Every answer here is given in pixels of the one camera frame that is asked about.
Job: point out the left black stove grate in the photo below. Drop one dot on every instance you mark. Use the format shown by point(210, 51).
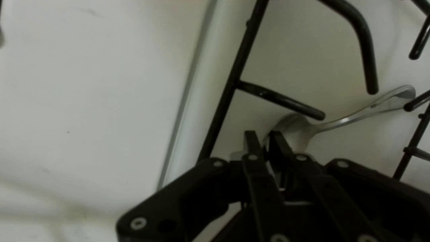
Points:
point(302, 64)

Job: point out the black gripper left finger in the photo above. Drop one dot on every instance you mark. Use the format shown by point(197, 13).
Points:
point(267, 201)

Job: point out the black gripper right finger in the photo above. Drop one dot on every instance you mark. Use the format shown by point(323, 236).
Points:
point(304, 178)

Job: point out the silver metal spoon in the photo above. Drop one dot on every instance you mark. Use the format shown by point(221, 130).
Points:
point(341, 118)

